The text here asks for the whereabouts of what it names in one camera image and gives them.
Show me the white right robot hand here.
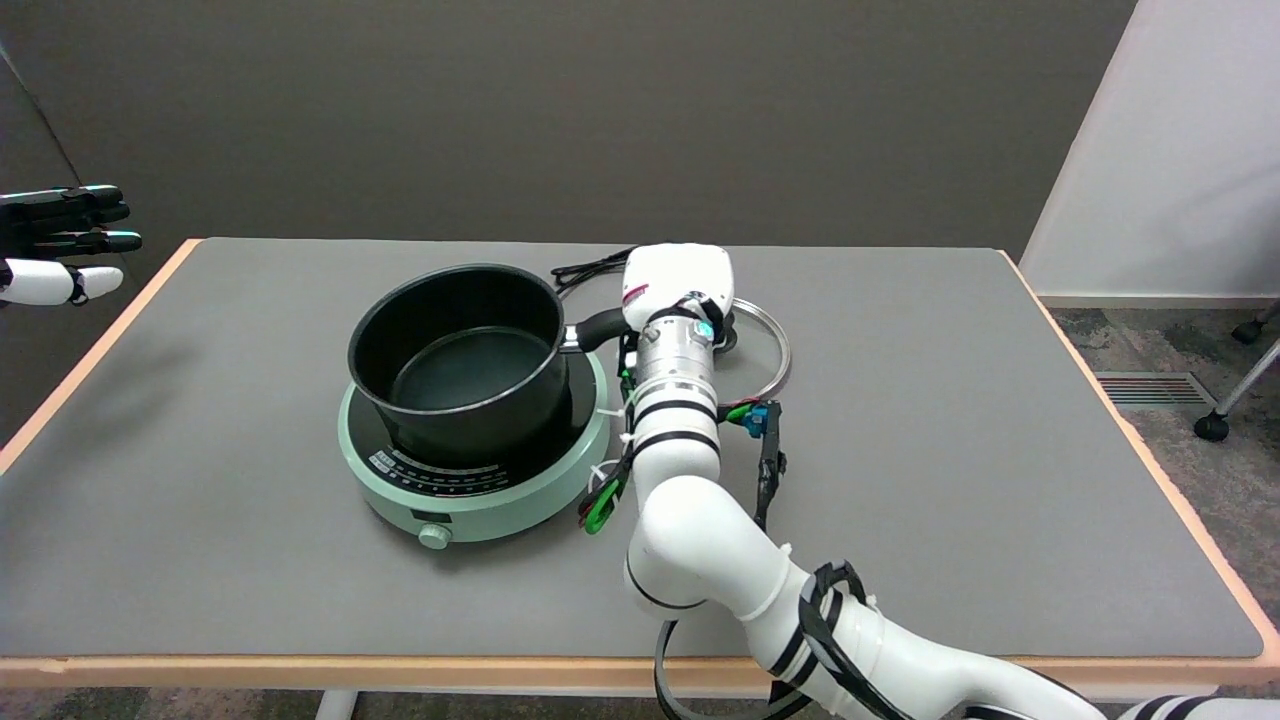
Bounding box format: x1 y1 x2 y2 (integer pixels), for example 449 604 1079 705
620 243 737 346

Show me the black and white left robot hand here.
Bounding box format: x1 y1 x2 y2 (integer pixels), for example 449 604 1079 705
0 185 143 308

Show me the black pot with handle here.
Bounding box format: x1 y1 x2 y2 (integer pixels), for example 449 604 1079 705
347 263 631 466

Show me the green round induction cooker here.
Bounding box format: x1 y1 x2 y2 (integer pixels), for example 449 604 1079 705
338 350 612 551

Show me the glass lid with black knob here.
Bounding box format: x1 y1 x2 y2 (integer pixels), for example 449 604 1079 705
712 297 793 406

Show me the floor vent grille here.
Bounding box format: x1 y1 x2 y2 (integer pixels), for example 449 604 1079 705
1095 372 1218 408

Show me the black caster wheel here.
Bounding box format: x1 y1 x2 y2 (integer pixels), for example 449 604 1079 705
1232 305 1280 346

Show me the black cooker power cord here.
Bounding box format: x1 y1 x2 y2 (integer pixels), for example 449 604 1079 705
550 247 641 298

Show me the black robot cable harness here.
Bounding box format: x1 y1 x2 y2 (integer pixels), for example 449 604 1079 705
578 330 901 720

